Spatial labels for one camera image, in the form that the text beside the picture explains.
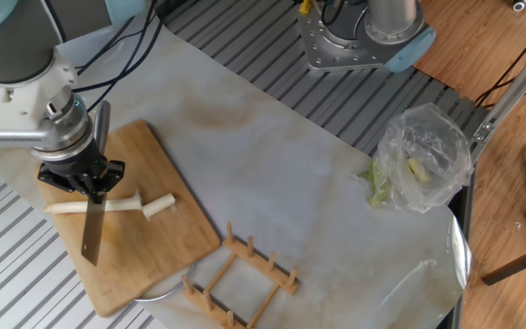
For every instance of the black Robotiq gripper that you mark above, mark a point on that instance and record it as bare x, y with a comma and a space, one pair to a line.
78, 166

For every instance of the steel cleaver knife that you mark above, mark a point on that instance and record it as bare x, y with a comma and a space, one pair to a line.
93, 228

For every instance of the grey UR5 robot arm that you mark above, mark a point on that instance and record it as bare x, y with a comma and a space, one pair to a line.
12, 50

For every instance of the white scallion stalk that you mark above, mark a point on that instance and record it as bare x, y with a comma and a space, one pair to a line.
66, 208

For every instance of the short cut scallion piece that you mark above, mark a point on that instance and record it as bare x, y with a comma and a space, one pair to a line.
158, 205

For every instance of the wooden cutting board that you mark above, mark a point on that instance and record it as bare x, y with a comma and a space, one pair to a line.
162, 242

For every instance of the marble pattern table sheet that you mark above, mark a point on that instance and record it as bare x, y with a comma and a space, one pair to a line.
267, 160

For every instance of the wooden peg rack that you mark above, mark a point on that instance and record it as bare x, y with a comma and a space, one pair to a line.
263, 267

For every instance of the yellow plastic clip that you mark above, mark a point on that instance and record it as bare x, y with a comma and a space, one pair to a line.
305, 6

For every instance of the green vegetable scraps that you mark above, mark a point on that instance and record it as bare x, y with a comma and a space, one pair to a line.
377, 187

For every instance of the pale green vegetable chunk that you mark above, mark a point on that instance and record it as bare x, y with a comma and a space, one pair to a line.
419, 170

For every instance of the clear plastic bag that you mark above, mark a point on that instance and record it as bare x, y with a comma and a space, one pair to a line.
436, 151

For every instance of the dark brown wooden bar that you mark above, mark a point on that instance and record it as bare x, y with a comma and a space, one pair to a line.
518, 265

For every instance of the small white cylinder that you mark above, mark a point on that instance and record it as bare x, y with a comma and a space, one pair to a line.
520, 5

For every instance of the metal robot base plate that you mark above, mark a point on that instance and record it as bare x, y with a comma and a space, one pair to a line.
318, 45

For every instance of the aluminium frame beam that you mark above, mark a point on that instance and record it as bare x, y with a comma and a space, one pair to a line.
514, 87

